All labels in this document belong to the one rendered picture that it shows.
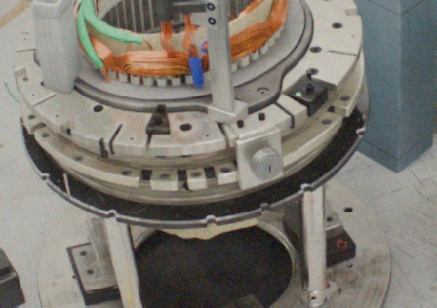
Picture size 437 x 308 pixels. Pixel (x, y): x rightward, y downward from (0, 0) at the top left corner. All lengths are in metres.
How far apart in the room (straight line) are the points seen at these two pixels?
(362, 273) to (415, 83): 0.23
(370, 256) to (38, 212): 0.40
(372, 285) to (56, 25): 0.45
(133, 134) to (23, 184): 0.49
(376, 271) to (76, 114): 0.40
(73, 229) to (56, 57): 0.36
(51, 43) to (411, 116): 0.51
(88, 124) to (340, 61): 0.22
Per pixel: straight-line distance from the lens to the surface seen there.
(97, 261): 1.19
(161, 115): 0.92
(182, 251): 1.27
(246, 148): 0.91
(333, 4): 1.05
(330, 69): 0.97
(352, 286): 1.19
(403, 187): 1.33
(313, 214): 1.06
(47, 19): 0.94
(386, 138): 1.33
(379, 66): 1.28
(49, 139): 0.99
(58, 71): 0.97
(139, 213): 0.96
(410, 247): 1.26
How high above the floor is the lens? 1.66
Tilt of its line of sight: 37 degrees down
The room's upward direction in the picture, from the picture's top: 4 degrees counter-clockwise
